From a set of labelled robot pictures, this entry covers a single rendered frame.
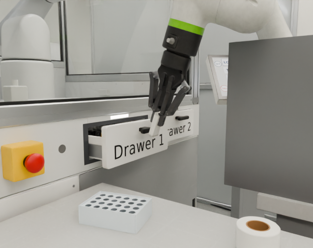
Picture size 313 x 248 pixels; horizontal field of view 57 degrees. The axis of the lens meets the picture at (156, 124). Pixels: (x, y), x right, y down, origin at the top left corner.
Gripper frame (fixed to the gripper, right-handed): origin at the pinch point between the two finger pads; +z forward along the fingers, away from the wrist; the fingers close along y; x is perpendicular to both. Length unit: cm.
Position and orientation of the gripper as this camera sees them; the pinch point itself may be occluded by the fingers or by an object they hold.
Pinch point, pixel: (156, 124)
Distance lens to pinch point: 80.5
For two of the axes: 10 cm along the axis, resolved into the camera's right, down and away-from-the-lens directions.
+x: 5.7, -1.1, 8.1
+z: -2.8, 9.1, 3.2
